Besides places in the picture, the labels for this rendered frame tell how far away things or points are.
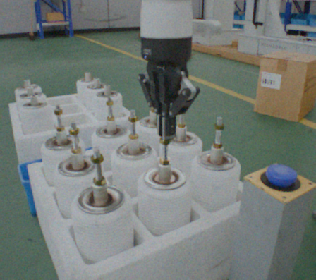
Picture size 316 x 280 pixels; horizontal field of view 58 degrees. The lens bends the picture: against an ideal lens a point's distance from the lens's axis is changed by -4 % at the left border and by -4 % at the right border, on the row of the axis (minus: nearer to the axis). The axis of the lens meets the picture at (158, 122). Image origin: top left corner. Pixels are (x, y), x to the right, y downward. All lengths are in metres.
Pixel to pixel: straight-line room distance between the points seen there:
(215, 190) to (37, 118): 0.58
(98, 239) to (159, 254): 0.10
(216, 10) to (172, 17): 3.35
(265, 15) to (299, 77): 1.78
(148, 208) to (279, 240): 0.21
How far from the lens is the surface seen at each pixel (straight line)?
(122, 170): 0.59
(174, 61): 0.41
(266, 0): 3.25
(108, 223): 0.45
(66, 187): 0.55
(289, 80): 1.56
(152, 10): 0.41
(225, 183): 0.56
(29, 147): 0.93
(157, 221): 0.52
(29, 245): 0.81
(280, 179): 0.41
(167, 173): 0.51
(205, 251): 0.57
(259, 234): 0.44
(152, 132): 0.72
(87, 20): 6.77
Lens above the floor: 0.53
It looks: 22 degrees down
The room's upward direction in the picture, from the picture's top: straight up
